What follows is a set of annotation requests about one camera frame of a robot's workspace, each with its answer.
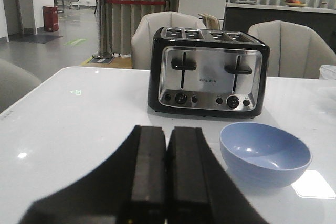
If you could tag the red trash bin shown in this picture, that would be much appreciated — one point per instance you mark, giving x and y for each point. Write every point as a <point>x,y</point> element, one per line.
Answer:
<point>50,16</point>

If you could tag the grey chair at left edge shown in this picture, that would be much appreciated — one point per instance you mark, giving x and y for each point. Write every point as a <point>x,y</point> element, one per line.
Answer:
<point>15,83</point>

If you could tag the blue bowl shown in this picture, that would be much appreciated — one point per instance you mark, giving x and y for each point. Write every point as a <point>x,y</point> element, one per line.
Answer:
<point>263,155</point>

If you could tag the beige chair right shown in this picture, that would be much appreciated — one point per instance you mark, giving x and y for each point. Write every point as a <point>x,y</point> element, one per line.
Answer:
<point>296,51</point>

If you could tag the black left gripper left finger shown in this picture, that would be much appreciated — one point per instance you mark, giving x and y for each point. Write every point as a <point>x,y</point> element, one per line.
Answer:
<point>128,187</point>

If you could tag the clear plastic container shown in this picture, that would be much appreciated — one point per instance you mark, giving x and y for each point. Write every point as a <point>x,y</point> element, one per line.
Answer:
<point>327,72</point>

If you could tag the beige plastic chair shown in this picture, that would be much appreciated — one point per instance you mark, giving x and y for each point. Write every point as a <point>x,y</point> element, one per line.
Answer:
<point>211,22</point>

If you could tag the metal cart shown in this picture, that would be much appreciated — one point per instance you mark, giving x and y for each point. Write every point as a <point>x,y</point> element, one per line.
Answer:
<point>60,4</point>

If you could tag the fruit plate on counter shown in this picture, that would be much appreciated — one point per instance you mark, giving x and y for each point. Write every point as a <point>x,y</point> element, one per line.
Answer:
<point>294,3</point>

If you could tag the red barrier belt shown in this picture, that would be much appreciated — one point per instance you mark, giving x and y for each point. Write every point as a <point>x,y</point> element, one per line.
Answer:
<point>133,2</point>

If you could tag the black and chrome toaster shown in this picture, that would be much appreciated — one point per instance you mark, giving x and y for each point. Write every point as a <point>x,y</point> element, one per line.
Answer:
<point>207,73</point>

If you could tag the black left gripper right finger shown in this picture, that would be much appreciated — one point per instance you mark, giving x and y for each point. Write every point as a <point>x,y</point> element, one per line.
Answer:
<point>199,190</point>

